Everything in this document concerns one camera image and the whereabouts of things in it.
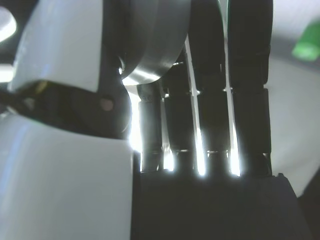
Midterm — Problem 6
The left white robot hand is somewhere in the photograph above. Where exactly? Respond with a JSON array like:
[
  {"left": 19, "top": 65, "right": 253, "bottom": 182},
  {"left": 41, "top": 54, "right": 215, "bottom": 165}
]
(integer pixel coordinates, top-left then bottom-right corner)
[{"left": 0, "top": 0, "right": 307, "bottom": 240}]

